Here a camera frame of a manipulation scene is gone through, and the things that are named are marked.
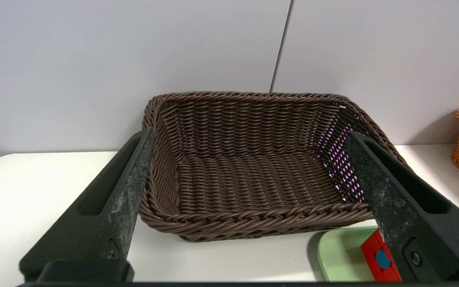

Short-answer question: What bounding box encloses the light green plastic tray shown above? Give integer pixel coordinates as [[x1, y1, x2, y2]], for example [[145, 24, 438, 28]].
[[317, 216, 459, 282]]

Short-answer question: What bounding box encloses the colourful puzzle cube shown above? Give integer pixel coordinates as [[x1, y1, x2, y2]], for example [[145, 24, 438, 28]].
[[360, 229, 401, 282]]

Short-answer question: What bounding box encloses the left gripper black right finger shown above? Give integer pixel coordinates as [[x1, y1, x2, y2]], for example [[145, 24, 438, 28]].
[[345, 132, 459, 282]]

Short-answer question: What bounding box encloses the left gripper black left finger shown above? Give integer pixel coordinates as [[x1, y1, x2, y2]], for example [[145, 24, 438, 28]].
[[19, 128, 155, 283]]

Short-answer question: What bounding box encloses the dark brown wicker basket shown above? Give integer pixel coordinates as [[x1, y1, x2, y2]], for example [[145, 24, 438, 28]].
[[139, 92, 407, 242]]

